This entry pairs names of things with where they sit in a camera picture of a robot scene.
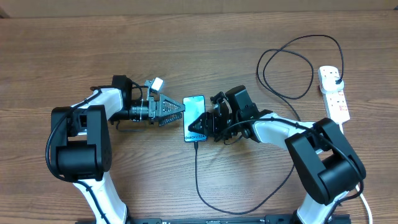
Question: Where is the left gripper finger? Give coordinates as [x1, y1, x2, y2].
[157, 94, 185, 117]
[158, 112, 183, 126]

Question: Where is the smartphone with blue screen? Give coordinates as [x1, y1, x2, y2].
[183, 95, 207, 142]

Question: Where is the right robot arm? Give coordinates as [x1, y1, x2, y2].
[183, 85, 366, 223]

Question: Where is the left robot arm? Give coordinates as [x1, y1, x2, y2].
[45, 75, 185, 223]

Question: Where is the white charger plug adapter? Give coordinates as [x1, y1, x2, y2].
[320, 76, 345, 94]

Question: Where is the white power strip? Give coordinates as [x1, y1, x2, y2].
[317, 65, 350, 124]

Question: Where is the white power strip cord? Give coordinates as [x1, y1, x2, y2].
[338, 123, 374, 224]

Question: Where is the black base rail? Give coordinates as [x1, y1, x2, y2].
[74, 213, 352, 224]

